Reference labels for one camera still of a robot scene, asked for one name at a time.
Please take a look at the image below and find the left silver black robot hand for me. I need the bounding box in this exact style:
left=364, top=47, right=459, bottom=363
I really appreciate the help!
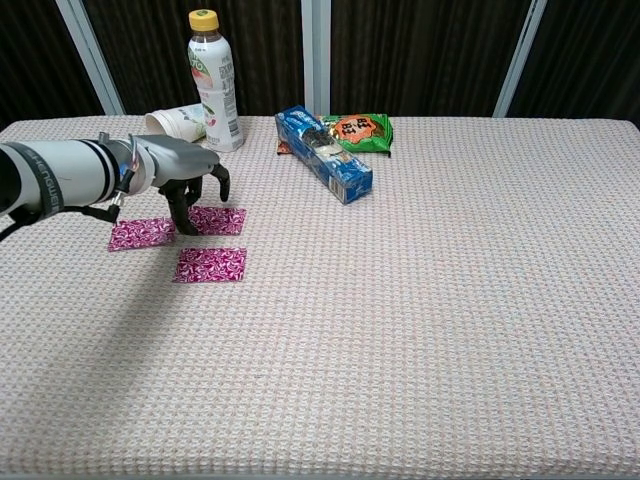
left=142, top=133, right=232, bottom=237

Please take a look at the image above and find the magenta candy packet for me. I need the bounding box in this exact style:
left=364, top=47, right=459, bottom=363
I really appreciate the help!
left=172, top=246, right=248, bottom=284
left=187, top=205, right=248, bottom=237
left=108, top=216, right=177, bottom=253

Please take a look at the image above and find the white paper cup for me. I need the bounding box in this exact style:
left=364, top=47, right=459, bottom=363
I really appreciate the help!
left=144, top=103, right=208, bottom=146

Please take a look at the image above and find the white drink bottle yellow cap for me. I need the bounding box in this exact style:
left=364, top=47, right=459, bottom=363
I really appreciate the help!
left=187, top=8, right=245, bottom=154

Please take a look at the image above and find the dark ribbed partition panel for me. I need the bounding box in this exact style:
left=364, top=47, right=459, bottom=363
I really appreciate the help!
left=82, top=0, right=306, bottom=117
left=329, top=0, right=531, bottom=119
left=0, top=0, right=106, bottom=131
left=509, top=0, right=640, bottom=141

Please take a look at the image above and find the blue cookie box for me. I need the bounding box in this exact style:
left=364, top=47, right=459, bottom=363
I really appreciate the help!
left=274, top=104, right=374, bottom=205

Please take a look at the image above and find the green snack bag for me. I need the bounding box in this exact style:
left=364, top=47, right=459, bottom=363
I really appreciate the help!
left=317, top=113, right=394, bottom=159

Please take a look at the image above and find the pink waffle-weave tablecloth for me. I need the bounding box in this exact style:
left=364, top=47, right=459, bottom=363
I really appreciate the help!
left=0, top=114, right=640, bottom=476

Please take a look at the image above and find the white partition post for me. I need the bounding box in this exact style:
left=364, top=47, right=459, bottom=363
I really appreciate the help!
left=492, top=0, right=549, bottom=119
left=301, top=0, right=332, bottom=117
left=54, top=0, right=126, bottom=116

